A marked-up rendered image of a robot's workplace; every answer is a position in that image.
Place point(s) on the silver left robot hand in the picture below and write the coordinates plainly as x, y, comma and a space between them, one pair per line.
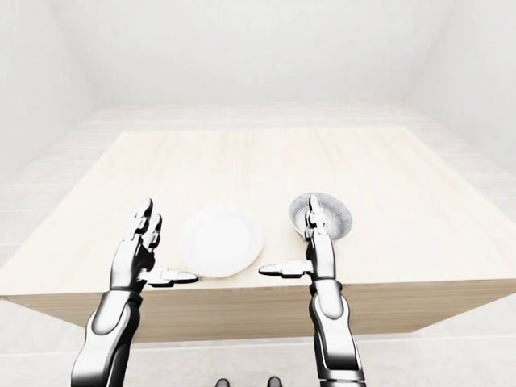
128, 258

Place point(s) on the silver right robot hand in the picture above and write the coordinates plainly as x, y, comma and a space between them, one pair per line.
322, 258

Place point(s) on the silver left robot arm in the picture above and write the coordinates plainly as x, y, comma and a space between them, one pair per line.
106, 338

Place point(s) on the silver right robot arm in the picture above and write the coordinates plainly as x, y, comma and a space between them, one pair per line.
334, 334

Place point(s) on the grey patterned bowl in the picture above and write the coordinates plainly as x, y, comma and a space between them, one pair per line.
336, 217

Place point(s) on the white round plate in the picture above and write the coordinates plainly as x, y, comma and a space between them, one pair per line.
221, 242

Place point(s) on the small dark rounded shape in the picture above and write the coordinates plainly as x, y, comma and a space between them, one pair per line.
274, 381
222, 382

